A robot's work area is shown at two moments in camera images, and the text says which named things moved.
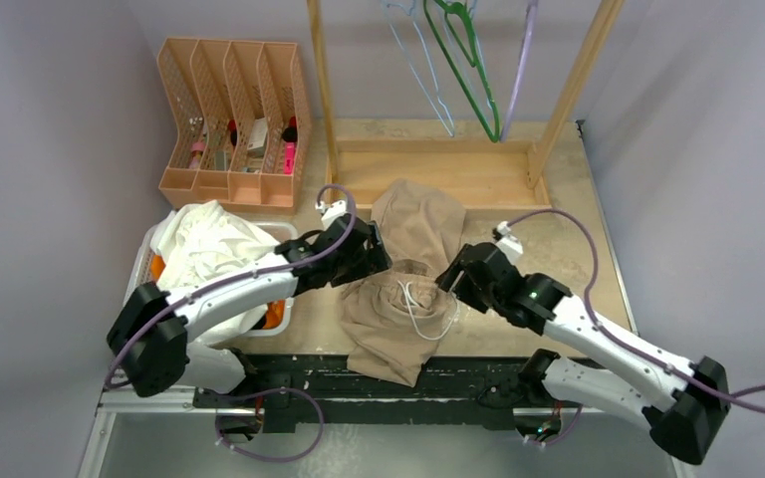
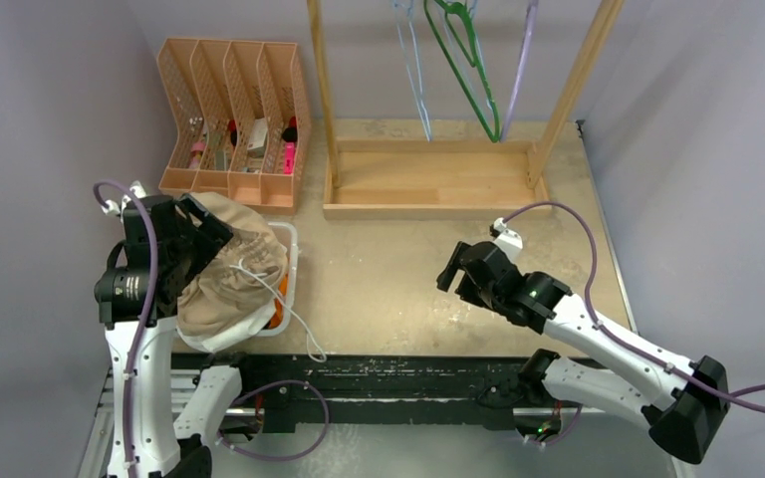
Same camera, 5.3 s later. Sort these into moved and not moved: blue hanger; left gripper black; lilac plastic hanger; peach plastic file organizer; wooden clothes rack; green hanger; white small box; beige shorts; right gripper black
Moved: blue hanger; beige shorts; left gripper black
Not moved: green hanger; white small box; peach plastic file organizer; lilac plastic hanger; wooden clothes rack; right gripper black
